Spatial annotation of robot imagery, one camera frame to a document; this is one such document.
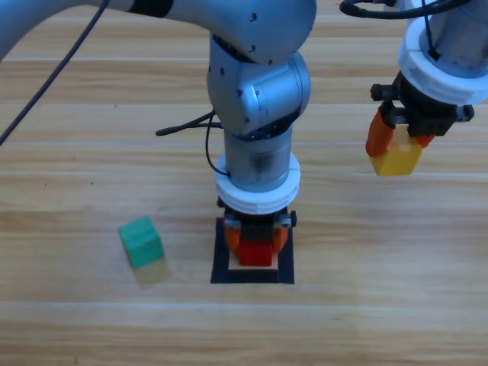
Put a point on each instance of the yellow wooden block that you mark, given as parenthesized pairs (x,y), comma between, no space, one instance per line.
(396,160)

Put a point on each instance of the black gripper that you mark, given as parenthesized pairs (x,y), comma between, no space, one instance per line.
(257,226)
(427,114)

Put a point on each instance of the black tape square outline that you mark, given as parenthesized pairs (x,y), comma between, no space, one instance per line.
(219,267)

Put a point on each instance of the green wooden block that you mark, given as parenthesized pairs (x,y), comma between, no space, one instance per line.
(141,244)

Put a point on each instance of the red wooden block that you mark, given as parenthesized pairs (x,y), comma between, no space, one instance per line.
(255,255)

